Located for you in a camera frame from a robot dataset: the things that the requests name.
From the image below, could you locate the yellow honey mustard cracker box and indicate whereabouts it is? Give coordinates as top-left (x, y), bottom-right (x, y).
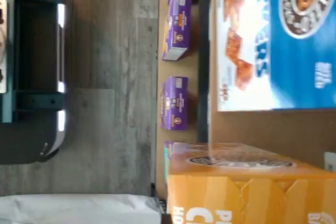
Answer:
top-left (166, 141), bottom-right (336, 224)

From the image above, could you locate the brown particleboard shelf board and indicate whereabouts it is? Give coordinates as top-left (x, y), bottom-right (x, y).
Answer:
top-left (154, 0), bottom-right (201, 198)
top-left (208, 0), bottom-right (336, 173)

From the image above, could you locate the purple and teal Annie's box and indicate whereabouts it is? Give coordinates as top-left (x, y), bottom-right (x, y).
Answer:
top-left (164, 141), bottom-right (174, 183)

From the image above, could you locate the black metal shelf rack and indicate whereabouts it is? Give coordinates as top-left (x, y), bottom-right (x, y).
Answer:
top-left (149, 0), bottom-right (213, 201)

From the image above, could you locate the blue sea salt cracker box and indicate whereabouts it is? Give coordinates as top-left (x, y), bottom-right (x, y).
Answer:
top-left (215, 0), bottom-right (336, 112)

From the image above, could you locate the black glossy cart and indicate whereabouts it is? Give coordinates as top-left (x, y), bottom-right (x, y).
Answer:
top-left (0, 0), bottom-right (68, 166)

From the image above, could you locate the white crumpled plastic cover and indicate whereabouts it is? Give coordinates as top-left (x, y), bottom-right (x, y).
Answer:
top-left (0, 194), bottom-right (162, 224)

